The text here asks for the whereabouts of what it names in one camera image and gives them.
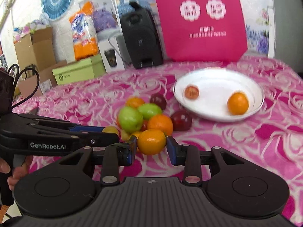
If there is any orange tangerine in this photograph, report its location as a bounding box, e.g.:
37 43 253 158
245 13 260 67
147 114 173 136

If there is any green apple front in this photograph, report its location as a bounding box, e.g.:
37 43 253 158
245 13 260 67
118 106 144 133

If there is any dark red plum front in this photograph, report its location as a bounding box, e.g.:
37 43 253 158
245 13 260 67
170 110 193 131

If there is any large orange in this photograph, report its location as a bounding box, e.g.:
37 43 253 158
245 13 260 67
137 129 166 156

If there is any green apple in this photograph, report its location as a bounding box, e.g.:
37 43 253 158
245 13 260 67
138 103 162 120
118 106 144 133

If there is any magenta tote bag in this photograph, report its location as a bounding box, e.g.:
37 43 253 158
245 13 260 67
156 0 248 61

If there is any orange tissue pack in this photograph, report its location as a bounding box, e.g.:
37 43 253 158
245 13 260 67
69 1 98 61

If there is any black speaker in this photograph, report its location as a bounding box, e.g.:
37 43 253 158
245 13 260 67
120 1 163 69

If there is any dark red plum back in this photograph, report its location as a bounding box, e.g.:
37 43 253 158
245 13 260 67
149 93 167 110

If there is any black cable loop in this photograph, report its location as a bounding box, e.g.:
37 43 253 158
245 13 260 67
7 64 41 110

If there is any yellow fruit in pile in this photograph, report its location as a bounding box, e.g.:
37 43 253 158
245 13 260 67
102 126 120 136

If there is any orange on plate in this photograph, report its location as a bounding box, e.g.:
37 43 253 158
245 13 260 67
227 92 249 115

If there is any green apple back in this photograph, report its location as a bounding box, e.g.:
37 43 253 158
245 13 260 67
138 103 162 120

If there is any brown cardboard box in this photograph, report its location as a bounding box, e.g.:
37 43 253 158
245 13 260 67
15 27 67 97

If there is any person's left hand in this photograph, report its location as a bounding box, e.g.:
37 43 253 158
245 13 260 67
1 156 33 191

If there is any dark red plum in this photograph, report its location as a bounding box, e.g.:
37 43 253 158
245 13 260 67
170 110 193 131
149 93 167 110

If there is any white ceramic plate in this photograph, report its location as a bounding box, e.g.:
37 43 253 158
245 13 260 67
173 67 265 122

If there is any pink rose blanket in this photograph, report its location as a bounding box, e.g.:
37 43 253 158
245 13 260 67
14 56 302 225

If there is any small red plum on plate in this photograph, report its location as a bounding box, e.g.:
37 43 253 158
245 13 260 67
184 85 200 100

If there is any green shoe box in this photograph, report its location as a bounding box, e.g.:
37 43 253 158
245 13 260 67
52 54 106 85

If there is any small orange at back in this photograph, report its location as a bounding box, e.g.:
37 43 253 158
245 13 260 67
125 96 145 109

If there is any white cup box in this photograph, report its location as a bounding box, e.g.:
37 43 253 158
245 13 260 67
79 0 125 73

